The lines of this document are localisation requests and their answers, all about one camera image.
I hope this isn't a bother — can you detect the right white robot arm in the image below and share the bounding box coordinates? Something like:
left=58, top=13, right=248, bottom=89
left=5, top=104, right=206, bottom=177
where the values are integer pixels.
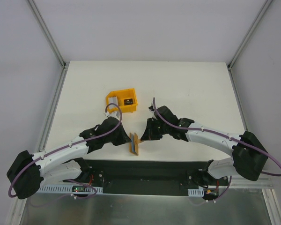
left=141, top=106, right=268, bottom=185

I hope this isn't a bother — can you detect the grey credit card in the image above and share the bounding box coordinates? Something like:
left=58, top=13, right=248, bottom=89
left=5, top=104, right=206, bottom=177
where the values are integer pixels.
left=108, top=96, right=118, bottom=107

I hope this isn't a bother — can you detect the left aluminium frame post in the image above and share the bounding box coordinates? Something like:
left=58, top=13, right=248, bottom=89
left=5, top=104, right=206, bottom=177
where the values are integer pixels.
left=26, top=0, right=67, bottom=68

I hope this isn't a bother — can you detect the right white cable duct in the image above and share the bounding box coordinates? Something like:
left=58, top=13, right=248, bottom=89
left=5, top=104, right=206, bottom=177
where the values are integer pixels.
left=187, top=188, right=204, bottom=197

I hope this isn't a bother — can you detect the aluminium frame post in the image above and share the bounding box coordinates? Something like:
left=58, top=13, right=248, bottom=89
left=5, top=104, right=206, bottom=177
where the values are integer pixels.
left=227, top=0, right=274, bottom=71
left=26, top=0, right=67, bottom=68

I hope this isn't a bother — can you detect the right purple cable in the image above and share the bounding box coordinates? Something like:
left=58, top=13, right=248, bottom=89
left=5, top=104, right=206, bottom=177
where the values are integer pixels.
left=152, top=97, right=281, bottom=207

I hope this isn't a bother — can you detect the orange leather card holder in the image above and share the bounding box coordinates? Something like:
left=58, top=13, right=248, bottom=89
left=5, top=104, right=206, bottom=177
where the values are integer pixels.
left=129, top=133, right=142, bottom=156

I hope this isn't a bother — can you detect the black credit card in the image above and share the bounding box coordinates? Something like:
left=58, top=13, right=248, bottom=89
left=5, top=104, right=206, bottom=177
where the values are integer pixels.
left=123, top=98, right=134, bottom=106

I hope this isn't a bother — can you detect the white cable duct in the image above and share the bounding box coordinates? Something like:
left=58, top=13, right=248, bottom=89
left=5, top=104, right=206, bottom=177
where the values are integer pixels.
left=37, top=184, right=103, bottom=195
left=187, top=188, right=204, bottom=197

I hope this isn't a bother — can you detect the yellow plastic bin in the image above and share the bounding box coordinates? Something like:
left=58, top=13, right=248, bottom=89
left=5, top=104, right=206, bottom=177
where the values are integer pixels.
left=105, top=88, right=138, bottom=113

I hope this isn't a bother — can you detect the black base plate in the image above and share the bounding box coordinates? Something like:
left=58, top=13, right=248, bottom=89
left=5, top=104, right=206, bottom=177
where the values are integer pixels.
left=77, top=159, right=228, bottom=196

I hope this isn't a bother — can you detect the right aluminium rail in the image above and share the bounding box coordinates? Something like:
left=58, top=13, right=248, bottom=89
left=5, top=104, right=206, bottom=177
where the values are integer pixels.
left=230, top=176, right=274, bottom=189

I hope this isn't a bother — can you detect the left white cable duct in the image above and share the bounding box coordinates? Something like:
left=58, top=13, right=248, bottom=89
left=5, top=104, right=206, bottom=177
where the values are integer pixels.
left=37, top=184, right=103, bottom=195

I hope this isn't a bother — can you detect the right aluminium frame post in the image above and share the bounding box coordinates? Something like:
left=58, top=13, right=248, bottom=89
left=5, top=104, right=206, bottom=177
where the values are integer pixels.
left=227, top=0, right=274, bottom=71

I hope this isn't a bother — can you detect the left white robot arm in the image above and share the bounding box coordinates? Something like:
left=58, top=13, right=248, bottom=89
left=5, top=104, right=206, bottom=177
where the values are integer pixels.
left=7, top=117, right=131, bottom=199

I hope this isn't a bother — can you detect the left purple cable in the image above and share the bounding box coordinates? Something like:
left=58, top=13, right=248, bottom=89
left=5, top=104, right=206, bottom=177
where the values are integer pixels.
left=8, top=103, right=122, bottom=208

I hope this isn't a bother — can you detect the purple cable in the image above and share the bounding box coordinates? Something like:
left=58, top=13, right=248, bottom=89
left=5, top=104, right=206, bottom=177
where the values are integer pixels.
left=8, top=103, right=122, bottom=208
left=152, top=97, right=281, bottom=207

